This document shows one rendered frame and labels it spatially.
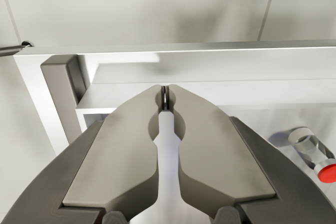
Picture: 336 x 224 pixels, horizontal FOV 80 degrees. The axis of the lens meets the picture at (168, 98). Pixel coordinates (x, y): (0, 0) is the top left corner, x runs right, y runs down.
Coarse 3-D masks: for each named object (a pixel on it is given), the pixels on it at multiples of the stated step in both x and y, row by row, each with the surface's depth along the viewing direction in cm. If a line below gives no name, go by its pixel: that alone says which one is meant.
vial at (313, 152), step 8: (304, 128) 19; (288, 136) 19; (296, 136) 19; (304, 136) 18; (312, 136) 18; (296, 144) 18; (304, 144) 18; (312, 144) 17; (320, 144) 17; (304, 152) 17; (312, 152) 17; (320, 152) 16; (328, 152) 16; (304, 160) 17; (312, 160) 17; (320, 160) 16; (328, 160) 16; (312, 168) 17; (320, 168) 16
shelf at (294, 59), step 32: (32, 64) 15; (96, 64) 15; (128, 64) 15; (160, 64) 16; (192, 64) 16; (224, 64) 16; (256, 64) 16; (288, 64) 16; (320, 64) 16; (32, 96) 17
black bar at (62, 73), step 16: (48, 64) 13; (64, 64) 13; (48, 80) 14; (64, 80) 14; (80, 80) 15; (64, 96) 14; (80, 96) 15; (64, 112) 15; (64, 128) 16; (80, 128) 16
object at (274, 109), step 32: (96, 96) 14; (128, 96) 14; (224, 96) 14; (256, 96) 14; (288, 96) 14; (320, 96) 14; (160, 128) 19; (256, 128) 19; (288, 128) 19; (320, 128) 19; (160, 160) 21; (160, 192) 24
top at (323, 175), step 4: (332, 164) 15; (324, 168) 16; (328, 168) 15; (332, 168) 15; (320, 172) 16; (324, 172) 16; (328, 172) 16; (332, 172) 16; (320, 176) 16; (324, 176) 16; (328, 176) 16; (332, 176) 16; (320, 180) 16; (324, 180) 16; (328, 180) 16; (332, 180) 16
